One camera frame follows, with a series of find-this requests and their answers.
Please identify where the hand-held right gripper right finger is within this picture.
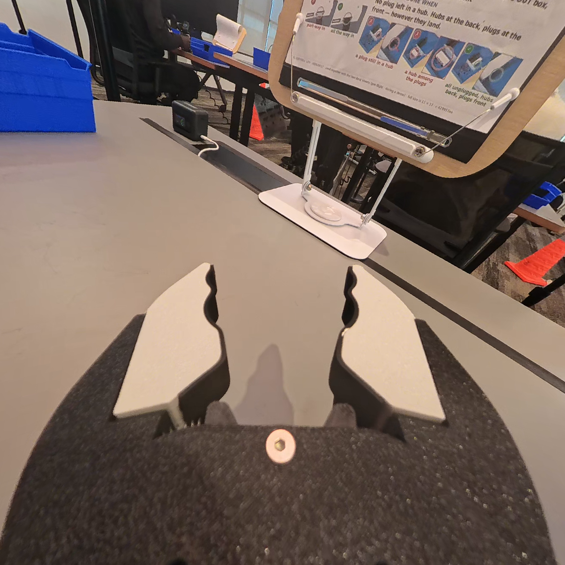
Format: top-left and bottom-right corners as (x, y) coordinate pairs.
(329, 265), (447, 428)

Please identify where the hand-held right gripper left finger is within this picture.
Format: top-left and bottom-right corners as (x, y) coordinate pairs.
(112, 262), (231, 429)

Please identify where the small blue bin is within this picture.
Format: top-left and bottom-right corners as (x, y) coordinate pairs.
(190, 37), (233, 60)
(523, 181), (565, 210)

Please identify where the black office chair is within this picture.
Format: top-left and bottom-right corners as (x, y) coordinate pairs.
(90, 44), (155, 104)

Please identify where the blue plastic storage bin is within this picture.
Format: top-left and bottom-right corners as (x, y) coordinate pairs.
(0, 22), (97, 133)

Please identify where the wooden background desk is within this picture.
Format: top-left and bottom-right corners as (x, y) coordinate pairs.
(170, 44), (274, 146)

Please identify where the printed instruction sheet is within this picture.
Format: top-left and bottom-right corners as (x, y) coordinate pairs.
(289, 0), (559, 133)

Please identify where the small document stand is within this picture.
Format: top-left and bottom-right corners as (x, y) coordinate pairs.
(213, 14), (246, 54)

